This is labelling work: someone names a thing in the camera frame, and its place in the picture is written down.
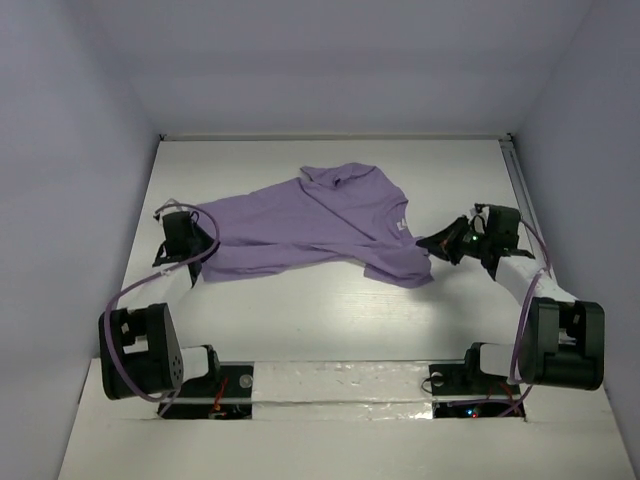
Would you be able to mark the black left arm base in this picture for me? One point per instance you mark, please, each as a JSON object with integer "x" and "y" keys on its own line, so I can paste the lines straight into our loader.
{"x": 203, "y": 398}

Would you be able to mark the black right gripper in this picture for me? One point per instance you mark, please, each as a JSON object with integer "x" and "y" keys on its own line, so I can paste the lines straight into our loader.
{"x": 455, "y": 242}

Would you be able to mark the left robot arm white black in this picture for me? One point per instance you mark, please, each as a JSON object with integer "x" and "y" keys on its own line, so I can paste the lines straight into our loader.
{"x": 140, "y": 353}

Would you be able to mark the purple t shirt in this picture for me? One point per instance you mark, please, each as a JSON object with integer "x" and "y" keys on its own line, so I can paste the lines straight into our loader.
{"x": 350, "y": 212}

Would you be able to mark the aluminium rail right side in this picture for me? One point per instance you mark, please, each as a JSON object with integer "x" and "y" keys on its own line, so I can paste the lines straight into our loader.
{"x": 517, "y": 179}

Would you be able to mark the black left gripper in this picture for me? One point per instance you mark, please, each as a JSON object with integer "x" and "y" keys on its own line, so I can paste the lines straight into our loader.
{"x": 207, "y": 240}

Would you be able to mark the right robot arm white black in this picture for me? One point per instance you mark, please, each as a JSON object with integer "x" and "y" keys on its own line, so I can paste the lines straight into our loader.
{"x": 559, "y": 339}

